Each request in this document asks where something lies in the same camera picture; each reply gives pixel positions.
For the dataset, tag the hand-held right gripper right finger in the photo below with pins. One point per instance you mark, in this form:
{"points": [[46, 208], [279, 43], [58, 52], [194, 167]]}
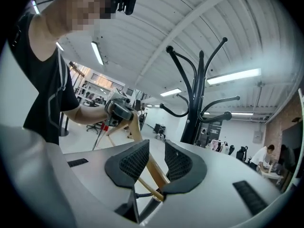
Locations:
{"points": [[185, 172]]}

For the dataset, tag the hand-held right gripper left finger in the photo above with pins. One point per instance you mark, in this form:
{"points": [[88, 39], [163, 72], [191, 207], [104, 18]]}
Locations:
{"points": [[128, 167]]}

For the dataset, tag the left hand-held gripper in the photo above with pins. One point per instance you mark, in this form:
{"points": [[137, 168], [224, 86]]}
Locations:
{"points": [[116, 95]]}

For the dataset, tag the wooden hanger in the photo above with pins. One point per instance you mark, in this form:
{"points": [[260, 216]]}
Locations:
{"points": [[138, 132]]}

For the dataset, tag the black coat rack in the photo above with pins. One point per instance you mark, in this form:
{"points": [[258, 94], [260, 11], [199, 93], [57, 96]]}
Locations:
{"points": [[198, 91]]}

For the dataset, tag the person's left forearm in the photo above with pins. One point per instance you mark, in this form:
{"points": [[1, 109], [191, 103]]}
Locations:
{"points": [[92, 116]]}

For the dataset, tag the white storage shelf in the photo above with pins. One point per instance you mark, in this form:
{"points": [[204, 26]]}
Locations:
{"points": [[90, 91]]}

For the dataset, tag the white pink patterned cloth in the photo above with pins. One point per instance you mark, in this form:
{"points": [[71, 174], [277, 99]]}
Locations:
{"points": [[217, 145]]}

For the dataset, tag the long ceiling light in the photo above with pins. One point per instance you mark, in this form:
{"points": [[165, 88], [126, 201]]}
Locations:
{"points": [[234, 76], [171, 92], [97, 53], [242, 113]]}

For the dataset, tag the black glass double door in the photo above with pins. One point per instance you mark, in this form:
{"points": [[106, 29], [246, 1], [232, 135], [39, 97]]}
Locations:
{"points": [[215, 129]]}

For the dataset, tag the black office chair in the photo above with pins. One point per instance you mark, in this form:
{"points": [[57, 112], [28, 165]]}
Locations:
{"points": [[241, 154]]}

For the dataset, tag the person's black shirt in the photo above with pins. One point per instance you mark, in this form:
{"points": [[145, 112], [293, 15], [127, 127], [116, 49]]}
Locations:
{"points": [[45, 91]]}

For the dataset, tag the white desk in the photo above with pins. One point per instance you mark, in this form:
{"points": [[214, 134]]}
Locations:
{"points": [[270, 173]]}

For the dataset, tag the person's head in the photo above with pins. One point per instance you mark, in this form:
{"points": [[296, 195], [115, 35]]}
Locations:
{"points": [[71, 8]]}

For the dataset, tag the black folding frame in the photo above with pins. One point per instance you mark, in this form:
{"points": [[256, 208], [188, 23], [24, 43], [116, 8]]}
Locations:
{"points": [[159, 128]]}

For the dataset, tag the grey wall electric box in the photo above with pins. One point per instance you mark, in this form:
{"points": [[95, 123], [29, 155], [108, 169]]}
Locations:
{"points": [[258, 136]]}

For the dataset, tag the black head-mounted camera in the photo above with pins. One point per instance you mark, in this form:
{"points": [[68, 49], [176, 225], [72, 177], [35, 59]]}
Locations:
{"points": [[127, 0]]}

